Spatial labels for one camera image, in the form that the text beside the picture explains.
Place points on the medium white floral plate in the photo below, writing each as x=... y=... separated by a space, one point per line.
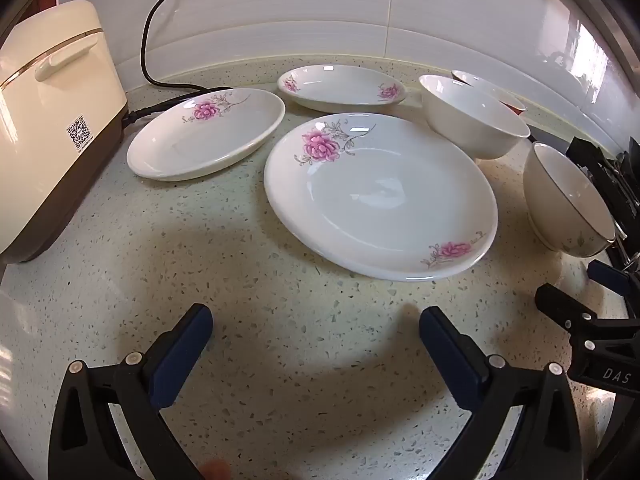
x=200 y=145

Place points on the large plain white bowl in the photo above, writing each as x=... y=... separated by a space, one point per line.
x=475 y=130

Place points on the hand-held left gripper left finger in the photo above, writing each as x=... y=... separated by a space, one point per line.
x=182 y=350

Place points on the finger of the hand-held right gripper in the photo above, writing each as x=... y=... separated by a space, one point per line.
x=612 y=277
x=560 y=302

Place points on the small white floral plate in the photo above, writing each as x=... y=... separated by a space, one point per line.
x=340 y=87

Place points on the red and white bowl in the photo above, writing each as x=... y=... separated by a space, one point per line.
x=495 y=94

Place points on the small gold-rimmed white bowl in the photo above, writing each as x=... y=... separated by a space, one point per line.
x=560 y=200

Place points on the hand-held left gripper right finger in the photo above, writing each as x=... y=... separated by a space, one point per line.
x=450 y=355

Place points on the black gas stove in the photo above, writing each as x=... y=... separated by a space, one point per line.
x=585 y=155

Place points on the cream rice cooker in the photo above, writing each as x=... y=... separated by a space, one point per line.
x=50 y=135

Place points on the large white floral plate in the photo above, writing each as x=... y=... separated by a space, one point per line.
x=380 y=195

